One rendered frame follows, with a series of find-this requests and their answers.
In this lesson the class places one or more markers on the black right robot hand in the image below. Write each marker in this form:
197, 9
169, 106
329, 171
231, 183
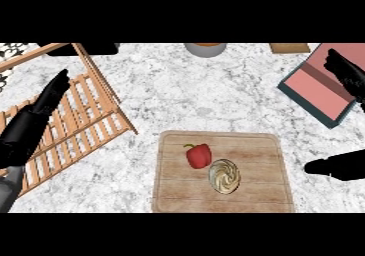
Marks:
345, 165

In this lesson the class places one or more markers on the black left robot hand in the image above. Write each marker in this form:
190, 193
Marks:
23, 133

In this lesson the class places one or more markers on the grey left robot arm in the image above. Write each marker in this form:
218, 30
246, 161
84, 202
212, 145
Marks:
4, 191

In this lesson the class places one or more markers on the wooden cutting board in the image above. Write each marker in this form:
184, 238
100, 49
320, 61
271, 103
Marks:
259, 160

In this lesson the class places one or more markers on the pink box with teal edge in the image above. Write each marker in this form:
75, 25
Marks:
313, 91

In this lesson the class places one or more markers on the cream swirl cupcake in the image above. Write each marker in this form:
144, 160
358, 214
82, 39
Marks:
224, 176

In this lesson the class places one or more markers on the wooden slatted rack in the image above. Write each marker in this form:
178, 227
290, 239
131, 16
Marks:
94, 110

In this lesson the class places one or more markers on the black and white patterned panel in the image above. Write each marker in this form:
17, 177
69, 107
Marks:
7, 50

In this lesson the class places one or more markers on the black flat object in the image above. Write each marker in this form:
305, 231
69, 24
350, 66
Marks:
91, 49

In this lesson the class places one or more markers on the red bell pepper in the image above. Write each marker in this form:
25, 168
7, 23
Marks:
200, 156

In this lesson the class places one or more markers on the brown wooden block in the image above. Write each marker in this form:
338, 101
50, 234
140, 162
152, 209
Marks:
290, 47

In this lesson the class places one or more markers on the grey pot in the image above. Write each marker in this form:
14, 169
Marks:
205, 50

